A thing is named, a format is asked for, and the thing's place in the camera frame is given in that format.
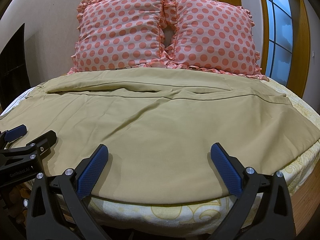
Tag wooden window frame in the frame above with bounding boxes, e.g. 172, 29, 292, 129
215, 0, 311, 99

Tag pink polka-dot pillow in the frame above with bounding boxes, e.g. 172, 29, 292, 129
164, 0, 268, 80
69, 0, 168, 74

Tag dark bedside furniture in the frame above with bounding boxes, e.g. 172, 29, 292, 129
0, 24, 31, 109

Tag left pink polka-dot pillow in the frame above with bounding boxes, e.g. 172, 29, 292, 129
69, 0, 168, 74

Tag window with blue glass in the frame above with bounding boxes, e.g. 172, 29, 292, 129
266, 0, 293, 86

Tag right pink polka-dot pillow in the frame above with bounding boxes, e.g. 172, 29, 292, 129
164, 0, 268, 80

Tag khaki beige pants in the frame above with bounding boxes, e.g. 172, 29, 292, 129
0, 68, 320, 205

